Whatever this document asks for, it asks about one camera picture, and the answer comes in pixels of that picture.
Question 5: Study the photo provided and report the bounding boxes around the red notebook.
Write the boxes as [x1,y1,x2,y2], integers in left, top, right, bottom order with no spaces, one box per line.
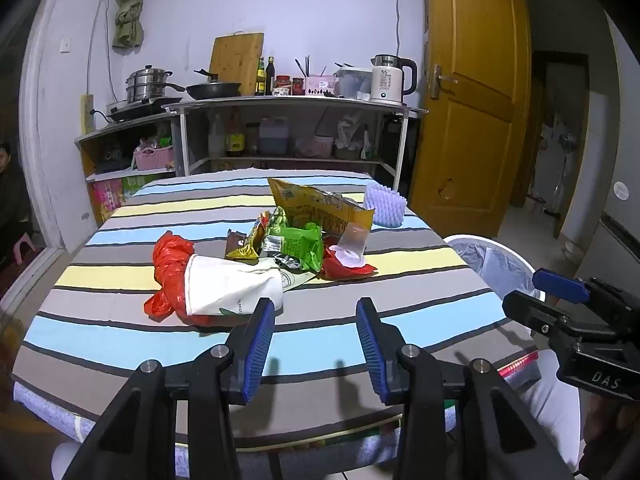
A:
[497,350,541,377]

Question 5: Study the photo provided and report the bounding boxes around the pink chopstick holder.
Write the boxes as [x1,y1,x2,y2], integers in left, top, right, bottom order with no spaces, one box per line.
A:
[305,74,337,97]

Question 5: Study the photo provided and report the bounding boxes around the silver foil wrapper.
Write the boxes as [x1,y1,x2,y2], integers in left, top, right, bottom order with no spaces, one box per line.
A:
[260,251,308,273]

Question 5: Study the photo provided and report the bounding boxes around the red plastic bag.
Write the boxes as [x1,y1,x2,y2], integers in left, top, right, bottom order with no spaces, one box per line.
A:
[145,231,226,328]

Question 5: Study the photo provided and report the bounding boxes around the orange wooden door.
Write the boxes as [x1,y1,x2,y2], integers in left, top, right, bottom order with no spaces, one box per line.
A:
[407,0,532,238]

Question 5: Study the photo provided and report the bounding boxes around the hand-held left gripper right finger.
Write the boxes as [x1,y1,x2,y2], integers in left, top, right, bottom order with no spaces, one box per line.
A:
[355,297,573,480]

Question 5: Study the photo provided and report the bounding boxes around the white trash bin with liner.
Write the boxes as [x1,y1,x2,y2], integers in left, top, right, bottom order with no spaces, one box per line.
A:
[442,234,548,306]

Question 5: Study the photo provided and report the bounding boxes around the white paper bag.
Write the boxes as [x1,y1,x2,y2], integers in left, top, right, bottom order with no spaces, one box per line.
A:
[184,254,321,318]

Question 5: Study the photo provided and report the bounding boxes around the red snack packet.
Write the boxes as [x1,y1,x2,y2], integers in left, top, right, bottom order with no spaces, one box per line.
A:
[320,242,378,281]

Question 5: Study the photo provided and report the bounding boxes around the metal door handle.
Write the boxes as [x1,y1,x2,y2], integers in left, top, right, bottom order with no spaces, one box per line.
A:
[431,64,458,100]

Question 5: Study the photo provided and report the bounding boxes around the purple foam fruit net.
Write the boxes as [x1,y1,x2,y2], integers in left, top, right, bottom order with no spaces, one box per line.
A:
[363,183,407,227]

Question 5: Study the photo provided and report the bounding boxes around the steel steamer pot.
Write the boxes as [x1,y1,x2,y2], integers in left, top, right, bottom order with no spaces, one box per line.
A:
[125,64,173,103]

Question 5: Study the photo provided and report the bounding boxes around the bunch of dark chopsticks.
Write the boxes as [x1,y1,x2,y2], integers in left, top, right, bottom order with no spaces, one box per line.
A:
[295,55,328,78]

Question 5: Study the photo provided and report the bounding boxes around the white plastic bottle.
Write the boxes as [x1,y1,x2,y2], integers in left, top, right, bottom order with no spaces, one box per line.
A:
[207,115,226,158]

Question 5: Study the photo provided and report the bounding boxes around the pink plastic stool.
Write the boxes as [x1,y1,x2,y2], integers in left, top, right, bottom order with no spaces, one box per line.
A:
[10,237,38,263]

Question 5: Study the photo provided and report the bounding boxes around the large yellow snack bag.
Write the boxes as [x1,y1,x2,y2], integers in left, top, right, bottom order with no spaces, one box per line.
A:
[267,176,376,236]

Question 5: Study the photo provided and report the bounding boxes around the white electric kettle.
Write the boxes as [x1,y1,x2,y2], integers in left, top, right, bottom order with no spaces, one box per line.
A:
[370,54,418,106]

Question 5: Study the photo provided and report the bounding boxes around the wooden shelf unit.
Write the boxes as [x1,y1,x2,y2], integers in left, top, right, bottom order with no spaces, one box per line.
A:
[75,110,183,221]

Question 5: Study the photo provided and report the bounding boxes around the black induction cooker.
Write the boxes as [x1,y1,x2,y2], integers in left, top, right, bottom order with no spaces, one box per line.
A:
[106,96,183,122]

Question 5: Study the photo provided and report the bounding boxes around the white metal shelf unit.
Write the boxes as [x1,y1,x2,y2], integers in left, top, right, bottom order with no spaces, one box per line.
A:
[162,95,430,192]

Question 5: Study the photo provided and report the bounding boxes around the crumpled white plastic bags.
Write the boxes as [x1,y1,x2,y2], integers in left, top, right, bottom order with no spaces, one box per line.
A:
[335,110,381,161]

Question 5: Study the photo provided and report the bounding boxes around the yellow label oil bottle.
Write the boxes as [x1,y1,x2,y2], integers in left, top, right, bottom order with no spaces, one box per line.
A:
[225,110,247,157]

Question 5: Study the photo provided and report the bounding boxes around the striped tablecloth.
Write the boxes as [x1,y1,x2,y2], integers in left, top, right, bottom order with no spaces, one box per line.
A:
[11,169,541,453]

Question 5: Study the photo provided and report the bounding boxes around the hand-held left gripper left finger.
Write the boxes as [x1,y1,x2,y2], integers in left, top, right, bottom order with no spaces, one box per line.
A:
[75,297,278,480]

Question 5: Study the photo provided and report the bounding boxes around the clear plastic cup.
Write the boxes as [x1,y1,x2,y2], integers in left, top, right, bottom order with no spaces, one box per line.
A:
[336,222,372,268]

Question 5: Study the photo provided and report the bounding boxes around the small yellow red packet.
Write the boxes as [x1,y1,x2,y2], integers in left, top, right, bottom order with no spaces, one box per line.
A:
[226,229,261,261]

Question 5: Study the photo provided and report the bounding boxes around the black frying pan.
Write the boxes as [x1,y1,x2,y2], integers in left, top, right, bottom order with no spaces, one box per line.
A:
[170,67,243,101]

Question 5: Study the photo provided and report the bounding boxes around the hanging green cloth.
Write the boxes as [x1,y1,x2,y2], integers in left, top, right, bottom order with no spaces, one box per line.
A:
[111,0,146,50]

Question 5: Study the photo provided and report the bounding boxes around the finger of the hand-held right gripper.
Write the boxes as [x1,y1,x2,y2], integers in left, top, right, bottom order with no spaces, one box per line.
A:
[501,290,571,336]
[532,268,593,305]

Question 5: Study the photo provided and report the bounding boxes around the person's right forearm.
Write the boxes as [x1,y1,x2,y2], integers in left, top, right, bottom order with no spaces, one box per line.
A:
[580,392,640,480]

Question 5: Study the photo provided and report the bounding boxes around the green snack packet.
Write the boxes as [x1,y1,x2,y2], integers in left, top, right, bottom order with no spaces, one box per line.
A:
[260,222,325,273]

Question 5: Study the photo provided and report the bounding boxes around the bamboo cutting board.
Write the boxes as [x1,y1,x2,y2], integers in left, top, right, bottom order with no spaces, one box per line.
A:
[207,32,265,86]

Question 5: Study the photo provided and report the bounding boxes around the green cardboard box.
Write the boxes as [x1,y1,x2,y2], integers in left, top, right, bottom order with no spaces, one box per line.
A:
[122,174,161,198]

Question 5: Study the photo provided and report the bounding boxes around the pink plastic pot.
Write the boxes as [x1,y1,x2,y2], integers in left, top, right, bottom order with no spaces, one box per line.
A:
[295,132,336,158]

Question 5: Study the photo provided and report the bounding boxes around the pink cardboard box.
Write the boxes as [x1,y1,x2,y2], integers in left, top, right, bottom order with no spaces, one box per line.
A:
[92,177,126,223]

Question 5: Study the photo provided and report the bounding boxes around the grey wall cable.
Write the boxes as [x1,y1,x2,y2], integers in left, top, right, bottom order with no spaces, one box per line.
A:
[87,0,111,96]

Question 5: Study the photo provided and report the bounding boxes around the pink plastic basket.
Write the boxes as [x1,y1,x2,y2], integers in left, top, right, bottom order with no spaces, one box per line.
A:
[134,145,175,171]

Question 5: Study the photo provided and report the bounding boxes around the dark liquid plastic jug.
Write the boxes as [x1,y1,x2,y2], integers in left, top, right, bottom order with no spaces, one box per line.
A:
[258,116,291,156]

